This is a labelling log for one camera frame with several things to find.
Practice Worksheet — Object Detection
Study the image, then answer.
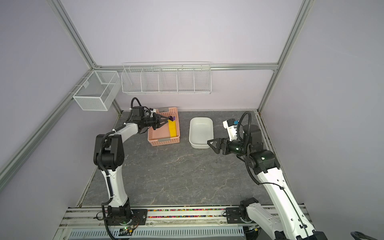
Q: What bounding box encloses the yellow paper napkin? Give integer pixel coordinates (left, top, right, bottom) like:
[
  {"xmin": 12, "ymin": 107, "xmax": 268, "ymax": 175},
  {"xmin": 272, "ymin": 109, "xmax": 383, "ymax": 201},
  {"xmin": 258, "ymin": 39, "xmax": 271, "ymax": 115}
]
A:
[{"xmin": 168, "ymin": 120, "xmax": 178, "ymax": 138}]

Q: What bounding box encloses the white mesh wall box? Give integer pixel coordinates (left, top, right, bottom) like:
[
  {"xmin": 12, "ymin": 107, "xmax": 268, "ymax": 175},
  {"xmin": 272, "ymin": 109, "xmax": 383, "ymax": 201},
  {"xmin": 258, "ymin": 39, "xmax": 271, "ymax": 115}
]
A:
[{"xmin": 73, "ymin": 70, "xmax": 122, "ymax": 112}]

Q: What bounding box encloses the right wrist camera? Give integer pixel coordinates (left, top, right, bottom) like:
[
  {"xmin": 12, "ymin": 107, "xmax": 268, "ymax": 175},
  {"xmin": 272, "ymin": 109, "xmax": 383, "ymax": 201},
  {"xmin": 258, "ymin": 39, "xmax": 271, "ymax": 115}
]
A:
[{"xmin": 223, "ymin": 119, "xmax": 238, "ymax": 142}]

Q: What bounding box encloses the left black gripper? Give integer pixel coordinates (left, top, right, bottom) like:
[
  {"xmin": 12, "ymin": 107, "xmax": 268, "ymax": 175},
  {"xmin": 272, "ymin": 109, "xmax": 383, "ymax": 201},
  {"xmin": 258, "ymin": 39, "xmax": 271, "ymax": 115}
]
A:
[{"xmin": 141, "ymin": 112, "xmax": 169, "ymax": 130}]

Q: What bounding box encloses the aluminium front rail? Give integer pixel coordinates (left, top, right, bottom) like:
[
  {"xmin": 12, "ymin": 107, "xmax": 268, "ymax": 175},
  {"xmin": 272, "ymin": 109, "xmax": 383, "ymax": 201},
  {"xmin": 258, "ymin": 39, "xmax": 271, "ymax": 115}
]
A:
[{"xmin": 59, "ymin": 206, "xmax": 231, "ymax": 229}]

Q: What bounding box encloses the white oval tray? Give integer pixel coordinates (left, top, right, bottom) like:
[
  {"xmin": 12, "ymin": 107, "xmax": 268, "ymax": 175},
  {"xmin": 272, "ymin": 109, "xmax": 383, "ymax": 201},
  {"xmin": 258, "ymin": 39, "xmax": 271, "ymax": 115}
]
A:
[{"xmin": 189, "ymin": 117, "xmax": 214, "ymax": 149}]

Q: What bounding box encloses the pink plastic basket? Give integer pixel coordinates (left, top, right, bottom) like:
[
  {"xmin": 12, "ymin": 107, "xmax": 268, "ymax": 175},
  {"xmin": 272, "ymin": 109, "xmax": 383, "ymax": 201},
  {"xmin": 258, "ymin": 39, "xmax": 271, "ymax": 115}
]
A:
[{"xmin": 148, "ymin": 107, "xmax": 180, "ymax": 147}]

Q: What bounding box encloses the white vented cable duct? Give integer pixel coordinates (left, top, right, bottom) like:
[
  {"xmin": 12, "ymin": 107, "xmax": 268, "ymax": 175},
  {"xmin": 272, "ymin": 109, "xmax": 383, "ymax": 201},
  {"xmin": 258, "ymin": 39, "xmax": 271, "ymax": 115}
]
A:
[{"xmin": 68, "ymin": 226, "xmax": 246, "ymax": 240}]

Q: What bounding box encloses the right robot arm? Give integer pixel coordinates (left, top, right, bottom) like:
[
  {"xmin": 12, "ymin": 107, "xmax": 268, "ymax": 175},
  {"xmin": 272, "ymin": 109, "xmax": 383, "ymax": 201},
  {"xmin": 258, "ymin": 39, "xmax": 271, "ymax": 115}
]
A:
[{"xmin": 207, "ymin": 111, "xmax": 327, "ymax": 240}]

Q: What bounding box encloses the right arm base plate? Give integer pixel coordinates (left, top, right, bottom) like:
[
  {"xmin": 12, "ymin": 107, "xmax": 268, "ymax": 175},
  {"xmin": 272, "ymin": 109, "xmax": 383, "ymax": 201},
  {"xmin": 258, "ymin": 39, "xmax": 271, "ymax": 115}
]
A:
[{"xmin": 222, "ymin": 207, "xmax": 255, "ymax": 224}]

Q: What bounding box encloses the white wire wall shelf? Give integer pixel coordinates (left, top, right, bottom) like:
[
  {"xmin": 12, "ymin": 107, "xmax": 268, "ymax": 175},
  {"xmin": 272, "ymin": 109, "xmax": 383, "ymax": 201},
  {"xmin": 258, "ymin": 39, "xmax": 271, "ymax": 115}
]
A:
[{"xmin": 121, "ymin": 62, "xmax": 212, "ymax": 95}]

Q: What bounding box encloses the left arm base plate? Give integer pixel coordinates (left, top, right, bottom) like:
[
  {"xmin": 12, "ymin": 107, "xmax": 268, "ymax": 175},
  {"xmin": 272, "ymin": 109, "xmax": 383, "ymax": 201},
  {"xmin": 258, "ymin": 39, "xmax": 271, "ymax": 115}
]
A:
[{"xmin": 106, "ymin": 208, "xmax": 148, "ymax": 226}]

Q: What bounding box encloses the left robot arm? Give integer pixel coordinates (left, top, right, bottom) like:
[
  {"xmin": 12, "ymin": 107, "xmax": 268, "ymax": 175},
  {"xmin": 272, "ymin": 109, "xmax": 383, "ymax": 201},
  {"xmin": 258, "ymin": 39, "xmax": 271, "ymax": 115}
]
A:
[{"xmin": 94, "ymin": 97, "xmax": 175, "ymax": 220}]

